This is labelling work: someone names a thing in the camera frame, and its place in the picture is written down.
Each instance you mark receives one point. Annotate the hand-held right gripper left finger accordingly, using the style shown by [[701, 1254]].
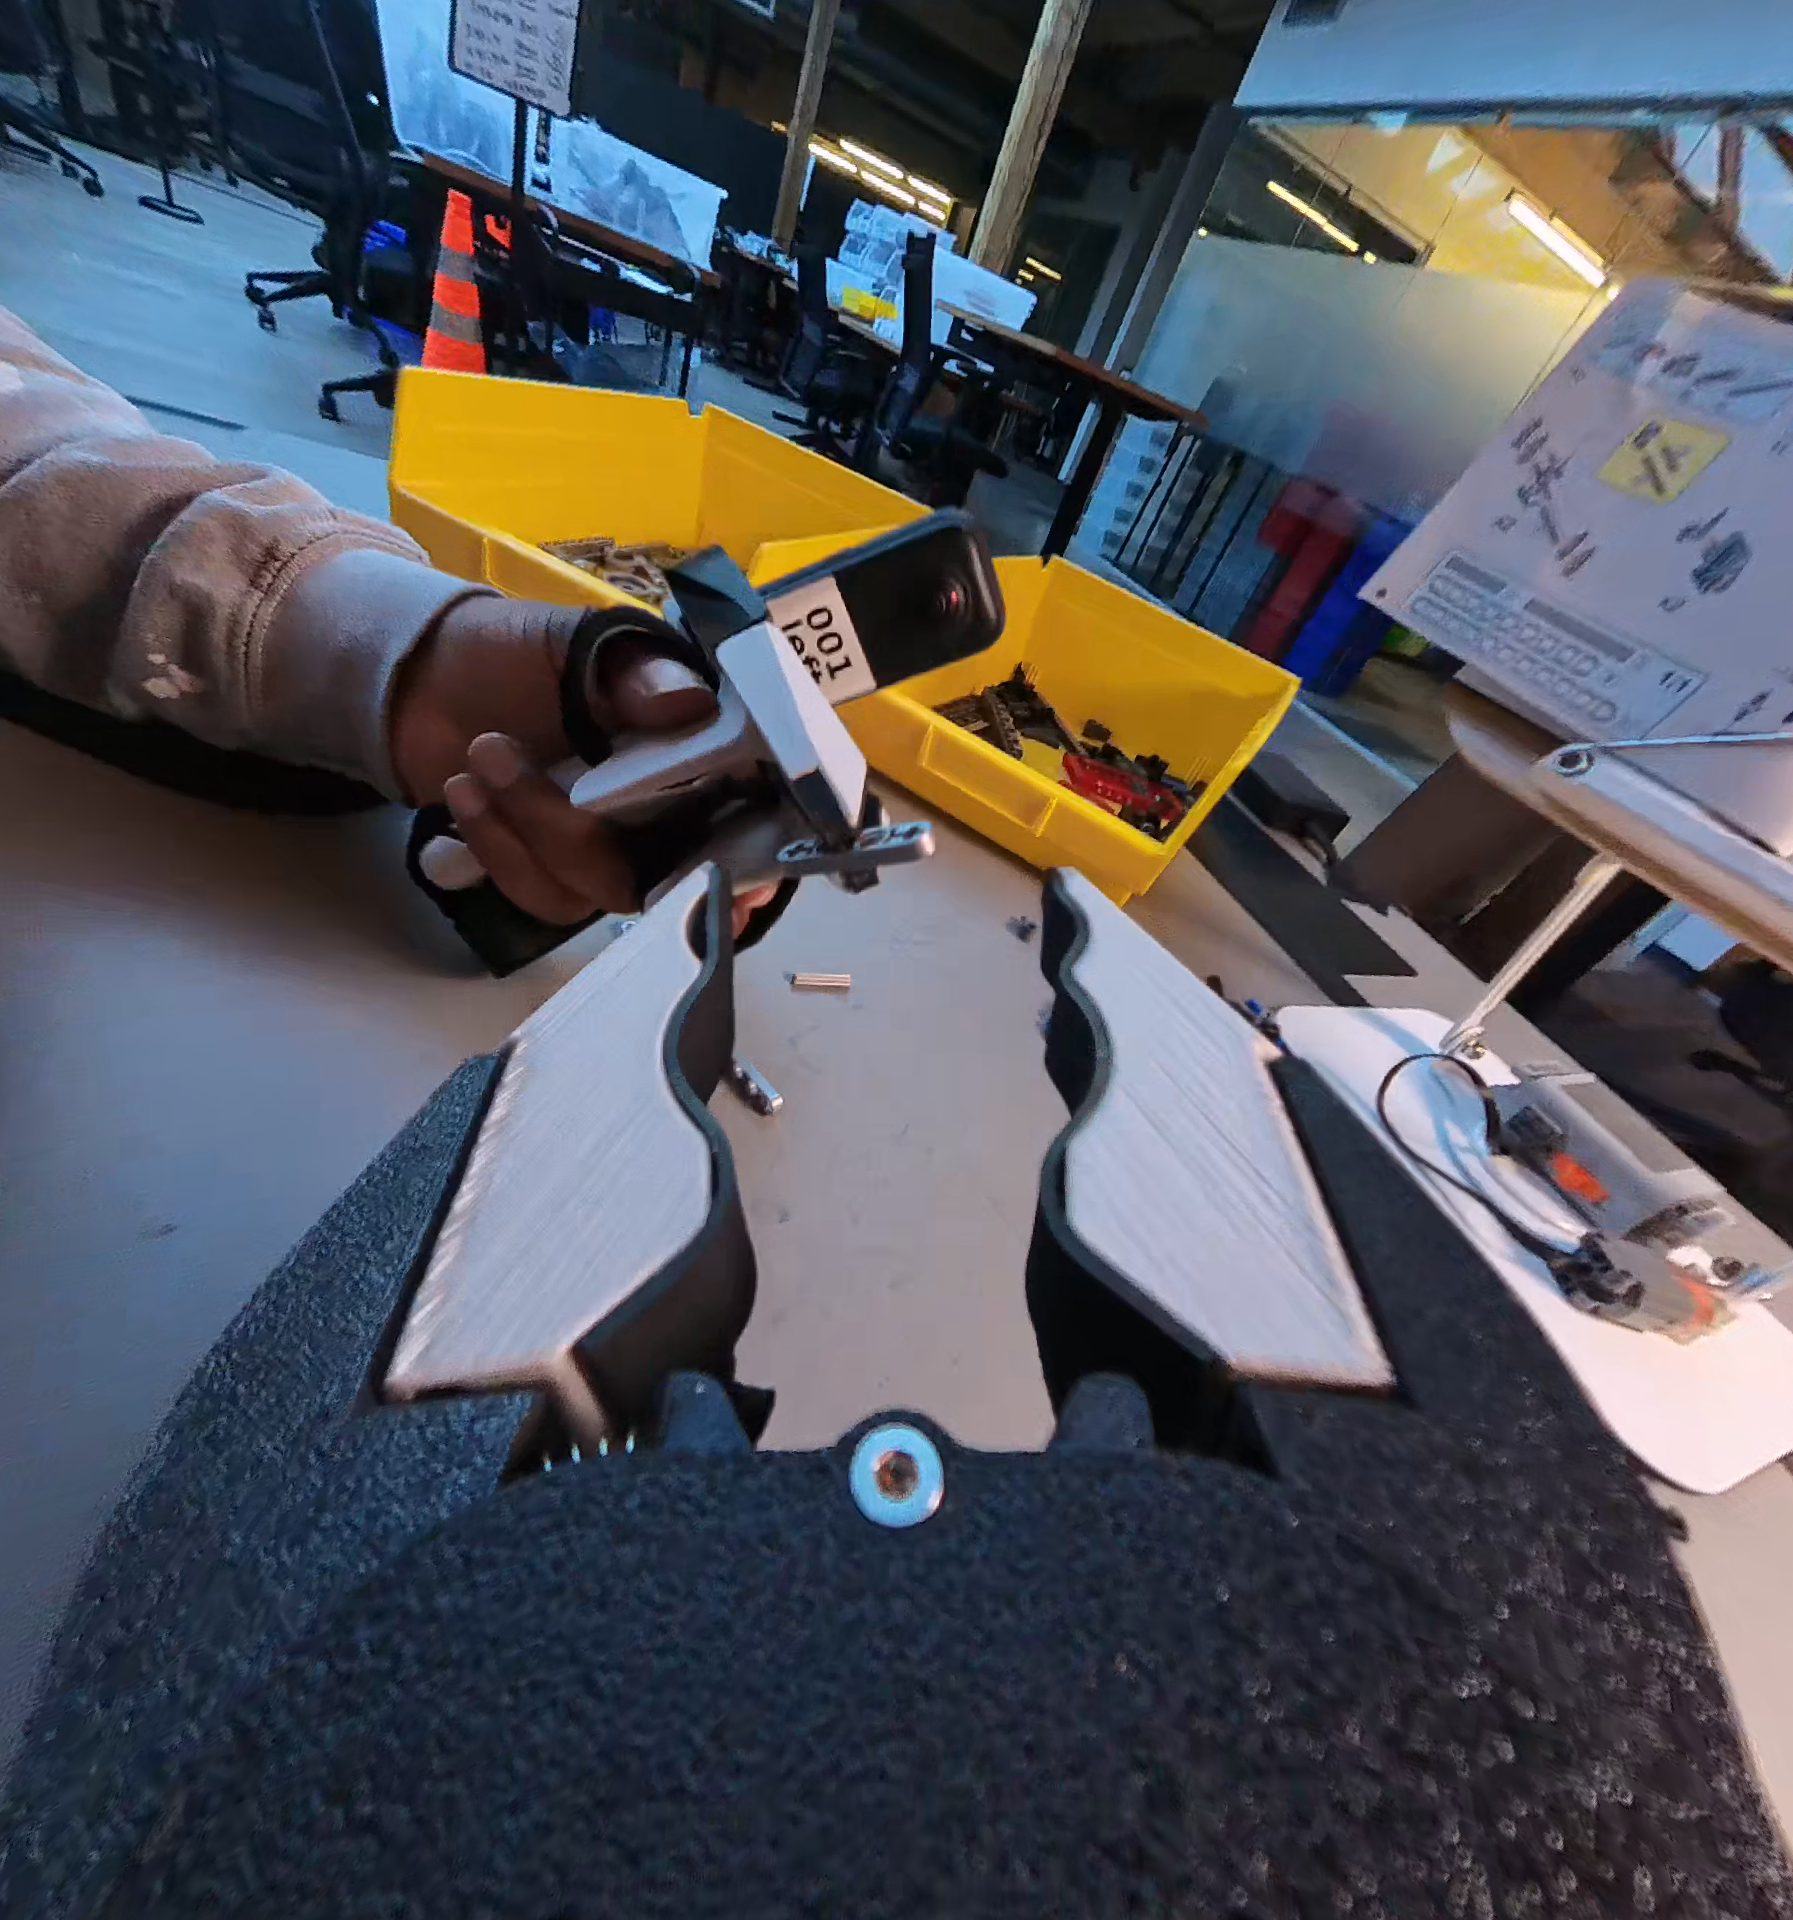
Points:
[[566, 1199]]

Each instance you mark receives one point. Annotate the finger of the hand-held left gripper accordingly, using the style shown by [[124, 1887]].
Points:
[[806, 737], [746, 864]]

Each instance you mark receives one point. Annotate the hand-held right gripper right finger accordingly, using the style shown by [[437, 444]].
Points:
[[1211, 1199]]

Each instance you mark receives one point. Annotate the person's left forearm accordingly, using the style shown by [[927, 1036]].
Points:
[[160, 570]]

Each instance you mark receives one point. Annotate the grey desk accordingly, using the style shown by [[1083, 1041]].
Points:
[[234, 1050]]

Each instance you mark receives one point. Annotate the person's left hand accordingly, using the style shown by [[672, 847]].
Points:
[[490, 676]]

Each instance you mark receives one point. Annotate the yellow plastic bin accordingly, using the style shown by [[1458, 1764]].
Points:
[[1105, 631], [537, 449]]

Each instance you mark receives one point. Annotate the black office chair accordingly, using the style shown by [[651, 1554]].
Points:
[[327, 226], [910, 375]]

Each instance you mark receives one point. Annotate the pile of black red beams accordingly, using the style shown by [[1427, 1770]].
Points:
[[1090, 766]]

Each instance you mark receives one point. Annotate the pile of dark toy parts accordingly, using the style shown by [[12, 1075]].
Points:
[[610, 564]]

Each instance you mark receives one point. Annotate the wooden standing table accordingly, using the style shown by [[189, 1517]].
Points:
[[1077, 375]]

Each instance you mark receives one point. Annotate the stack of red blue crates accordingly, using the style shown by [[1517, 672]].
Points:
[[1329, 585]]

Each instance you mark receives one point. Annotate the grey toy battery box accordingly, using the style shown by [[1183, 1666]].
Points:
[[1632, 1156]]

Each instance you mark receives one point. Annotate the grey toy motor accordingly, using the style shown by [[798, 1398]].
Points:
[[1645, 1291]]

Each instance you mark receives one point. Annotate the white book stand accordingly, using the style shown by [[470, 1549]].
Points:
[[1661, 1395]]

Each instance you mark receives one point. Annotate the white landscape print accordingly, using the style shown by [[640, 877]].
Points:
[[640, 189]]

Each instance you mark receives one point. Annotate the orange traffic cone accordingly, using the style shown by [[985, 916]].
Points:
[[458, 286]]

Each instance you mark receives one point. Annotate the white notice board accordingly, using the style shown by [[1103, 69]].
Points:
[[513, 52]]

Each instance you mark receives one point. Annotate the instruction booklet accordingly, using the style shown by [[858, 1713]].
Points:
[[1632, 524]]

